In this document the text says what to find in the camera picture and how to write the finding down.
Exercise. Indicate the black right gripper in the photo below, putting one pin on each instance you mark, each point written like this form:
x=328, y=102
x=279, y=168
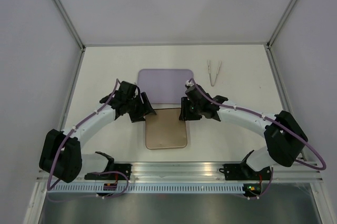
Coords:
x=185, y=114

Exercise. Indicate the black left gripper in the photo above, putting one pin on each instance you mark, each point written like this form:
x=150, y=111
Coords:
x=144, y=110

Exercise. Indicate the beige tin lid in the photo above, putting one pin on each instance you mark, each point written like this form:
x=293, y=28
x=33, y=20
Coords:
x=165, y=130

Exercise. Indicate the metal tongs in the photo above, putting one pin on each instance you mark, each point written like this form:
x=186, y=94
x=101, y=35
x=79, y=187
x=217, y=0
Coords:
x=213, y=74

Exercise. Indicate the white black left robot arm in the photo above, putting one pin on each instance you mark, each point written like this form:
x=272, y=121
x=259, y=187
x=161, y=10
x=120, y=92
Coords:
x=62, y=156

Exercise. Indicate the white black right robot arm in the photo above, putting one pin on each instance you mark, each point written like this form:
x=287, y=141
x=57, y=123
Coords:
x=283, y=136

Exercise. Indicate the lilac plastic tray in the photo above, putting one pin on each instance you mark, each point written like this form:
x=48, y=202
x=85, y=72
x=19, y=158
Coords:
x=164, y=86

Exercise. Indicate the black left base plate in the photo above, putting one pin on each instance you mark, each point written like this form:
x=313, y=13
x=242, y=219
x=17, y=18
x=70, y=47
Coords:
x=124, y=168

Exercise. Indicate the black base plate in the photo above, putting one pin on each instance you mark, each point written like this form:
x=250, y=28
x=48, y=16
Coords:
x=124, y=168
x=232, y=172

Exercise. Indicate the white slotted cable duct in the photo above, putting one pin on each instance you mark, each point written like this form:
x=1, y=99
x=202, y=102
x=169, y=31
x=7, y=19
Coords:
x=165, y=188

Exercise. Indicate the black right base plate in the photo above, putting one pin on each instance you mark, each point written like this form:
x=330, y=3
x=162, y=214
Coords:
x=232, y=172

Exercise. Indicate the aluminium mounting rail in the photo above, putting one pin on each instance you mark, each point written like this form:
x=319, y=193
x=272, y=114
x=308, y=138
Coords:
x=156, y=172

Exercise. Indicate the aluminium frame post left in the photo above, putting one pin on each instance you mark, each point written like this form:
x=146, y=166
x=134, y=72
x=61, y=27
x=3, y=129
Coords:
x=69, y=24

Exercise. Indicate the aluminium frame post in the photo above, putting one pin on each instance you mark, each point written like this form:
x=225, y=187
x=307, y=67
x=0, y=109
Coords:
x=69, y=24
x=284, y=17

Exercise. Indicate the aluminium frame post right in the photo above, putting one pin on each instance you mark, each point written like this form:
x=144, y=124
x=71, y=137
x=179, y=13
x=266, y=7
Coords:
x=284, y=17

